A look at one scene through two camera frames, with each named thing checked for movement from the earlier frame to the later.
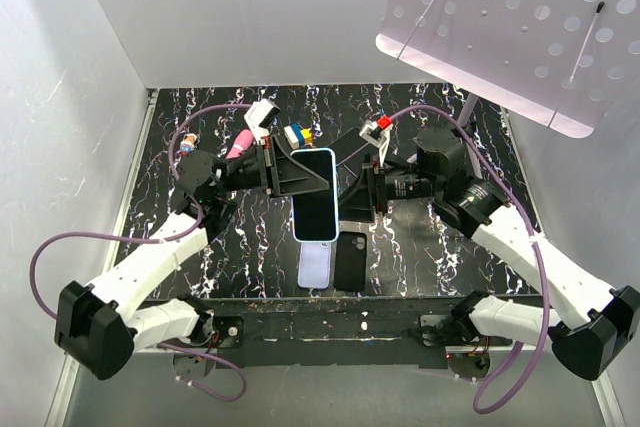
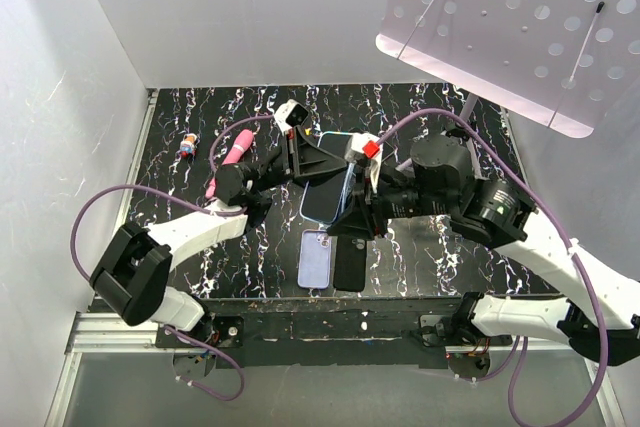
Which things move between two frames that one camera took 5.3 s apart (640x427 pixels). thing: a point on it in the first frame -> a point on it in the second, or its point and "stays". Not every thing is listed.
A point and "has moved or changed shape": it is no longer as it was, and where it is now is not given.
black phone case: x=350 y=269 stays
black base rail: x=330 y=331 stays
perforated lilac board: x=549 y=33 stays
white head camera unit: x=259 y=113 -> x=289 y=115
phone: x=316 y=215 has moved or changed shape
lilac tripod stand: x=463 y=120 stays
